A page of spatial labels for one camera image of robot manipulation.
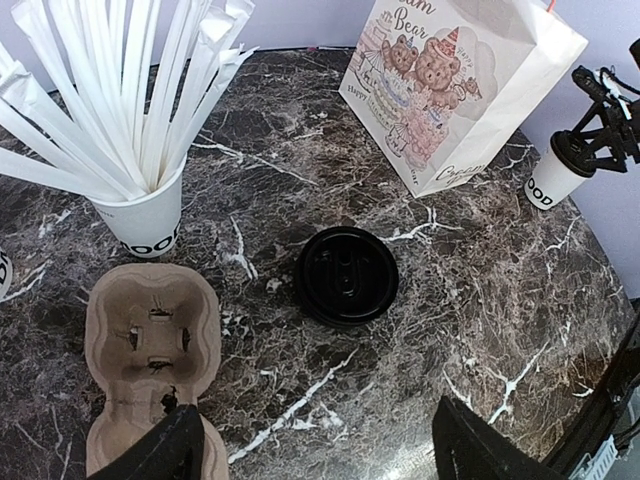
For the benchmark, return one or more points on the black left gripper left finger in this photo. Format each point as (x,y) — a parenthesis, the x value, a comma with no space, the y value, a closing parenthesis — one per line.
(173,449)

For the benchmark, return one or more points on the white cup holding straws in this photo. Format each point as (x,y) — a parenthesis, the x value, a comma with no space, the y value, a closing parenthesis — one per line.
(146,227)

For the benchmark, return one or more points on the white paper coffee cup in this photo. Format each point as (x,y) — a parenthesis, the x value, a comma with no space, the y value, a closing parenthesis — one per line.
(551,181)

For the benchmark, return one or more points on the single black cup lid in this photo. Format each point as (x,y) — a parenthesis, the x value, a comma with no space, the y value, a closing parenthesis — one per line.
(573,153)

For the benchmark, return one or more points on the white paper takeout bag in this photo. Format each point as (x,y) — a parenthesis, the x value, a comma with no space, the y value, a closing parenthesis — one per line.
(442,85)

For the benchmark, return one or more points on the bundle of white wrapped straws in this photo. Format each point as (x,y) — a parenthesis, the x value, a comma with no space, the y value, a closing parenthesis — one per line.
(122,127)

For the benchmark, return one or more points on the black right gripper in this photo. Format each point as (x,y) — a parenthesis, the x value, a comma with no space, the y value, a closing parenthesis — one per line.
(611,133)

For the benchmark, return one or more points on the brown cardboard cup carrier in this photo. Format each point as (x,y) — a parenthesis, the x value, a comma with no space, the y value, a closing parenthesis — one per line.
(152,343)

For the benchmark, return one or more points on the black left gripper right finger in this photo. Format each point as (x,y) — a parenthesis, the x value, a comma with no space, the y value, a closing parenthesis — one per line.
(466,447)

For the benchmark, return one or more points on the stack of black cup lids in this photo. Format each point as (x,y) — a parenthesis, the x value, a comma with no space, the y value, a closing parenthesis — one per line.
(345,277)

